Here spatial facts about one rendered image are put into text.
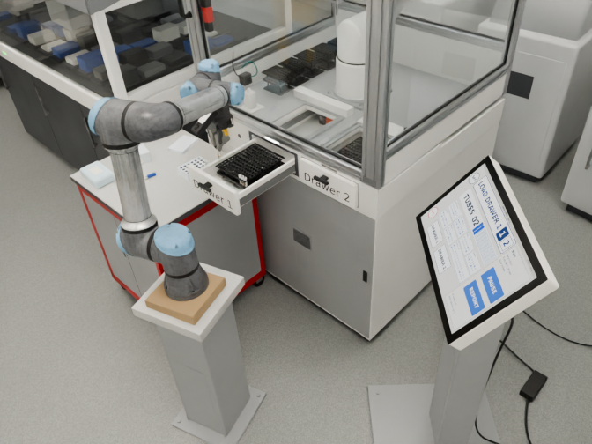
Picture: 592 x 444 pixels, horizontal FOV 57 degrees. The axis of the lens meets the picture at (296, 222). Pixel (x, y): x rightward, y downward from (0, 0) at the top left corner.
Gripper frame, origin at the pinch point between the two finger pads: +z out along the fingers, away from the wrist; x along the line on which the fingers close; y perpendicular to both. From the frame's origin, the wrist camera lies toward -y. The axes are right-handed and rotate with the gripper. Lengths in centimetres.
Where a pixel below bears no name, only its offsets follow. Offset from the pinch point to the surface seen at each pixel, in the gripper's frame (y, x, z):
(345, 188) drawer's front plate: 26, -46, 8
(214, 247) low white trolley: -7, 3, 51
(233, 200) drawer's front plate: -8.4, -21.5, 9.3
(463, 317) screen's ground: -3, -118, -4
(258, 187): 4.7, -19.6, 11.0
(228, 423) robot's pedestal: -43, -50, 90
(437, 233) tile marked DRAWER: 19, -93, -4
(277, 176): 15.2, -18.7, 11.6
